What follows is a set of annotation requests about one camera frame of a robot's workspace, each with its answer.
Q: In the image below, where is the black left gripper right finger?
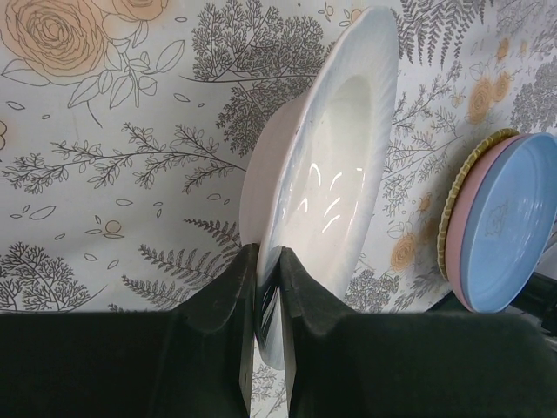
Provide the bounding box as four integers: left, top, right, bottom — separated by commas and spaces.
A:
278, 248, 556, 417

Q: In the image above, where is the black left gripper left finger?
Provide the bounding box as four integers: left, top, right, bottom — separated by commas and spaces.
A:
1, 244, 258, 417

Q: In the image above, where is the pink plate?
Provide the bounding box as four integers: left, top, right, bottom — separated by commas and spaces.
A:
446, 134, 530, 312

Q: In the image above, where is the white ribbed deep plate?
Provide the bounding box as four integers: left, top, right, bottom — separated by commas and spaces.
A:
239, 6, 399, 370

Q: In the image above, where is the light blue plate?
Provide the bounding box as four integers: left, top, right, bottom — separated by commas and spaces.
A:
460, 131, 557, 313

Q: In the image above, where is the yellow woven plate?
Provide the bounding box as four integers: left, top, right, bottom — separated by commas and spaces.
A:
436, 128, 520, 281

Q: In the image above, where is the floral patterned table mat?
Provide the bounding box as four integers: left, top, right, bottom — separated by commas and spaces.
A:
1, 1, 556, 417

